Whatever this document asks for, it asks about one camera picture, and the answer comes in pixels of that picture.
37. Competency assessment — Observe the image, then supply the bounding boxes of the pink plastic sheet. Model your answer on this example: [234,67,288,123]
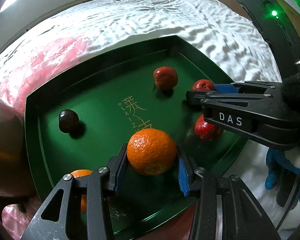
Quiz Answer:
[0,36,198,240]

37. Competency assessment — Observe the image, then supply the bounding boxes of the dark purple plum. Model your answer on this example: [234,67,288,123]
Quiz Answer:
[58,109,80,133]

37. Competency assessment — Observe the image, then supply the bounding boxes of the person's right hand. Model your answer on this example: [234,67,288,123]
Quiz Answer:
[265,147,300,190]

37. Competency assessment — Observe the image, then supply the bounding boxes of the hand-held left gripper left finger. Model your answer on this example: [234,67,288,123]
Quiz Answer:
[20,144,129,240]

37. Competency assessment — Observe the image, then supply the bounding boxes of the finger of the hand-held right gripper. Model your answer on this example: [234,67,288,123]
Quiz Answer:
[214,81,283,98]
[186,90,265,110]

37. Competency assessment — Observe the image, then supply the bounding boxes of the orange mandarin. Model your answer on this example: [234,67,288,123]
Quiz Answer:
[70,169,93,214]
[127,128,178,176]

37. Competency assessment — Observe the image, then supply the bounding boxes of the black steel electric kettle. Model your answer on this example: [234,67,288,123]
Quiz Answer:
[0,90,38,205]

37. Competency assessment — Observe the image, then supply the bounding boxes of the green square tray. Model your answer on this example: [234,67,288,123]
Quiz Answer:
[25,35,249,234]

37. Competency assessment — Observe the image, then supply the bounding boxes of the red plum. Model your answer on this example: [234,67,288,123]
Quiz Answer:
[194,114,223,141]
[192,79,215,91]
[153,67,178,91]

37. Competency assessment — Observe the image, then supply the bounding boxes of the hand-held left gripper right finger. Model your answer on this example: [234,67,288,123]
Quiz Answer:
[175,145,282,240]

